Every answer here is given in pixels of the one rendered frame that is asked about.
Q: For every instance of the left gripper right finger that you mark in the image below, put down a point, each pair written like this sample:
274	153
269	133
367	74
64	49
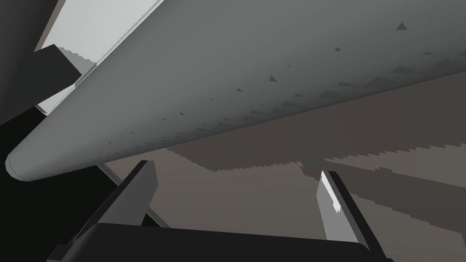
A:
333	222

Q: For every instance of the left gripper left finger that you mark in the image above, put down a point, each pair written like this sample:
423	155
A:
131	198

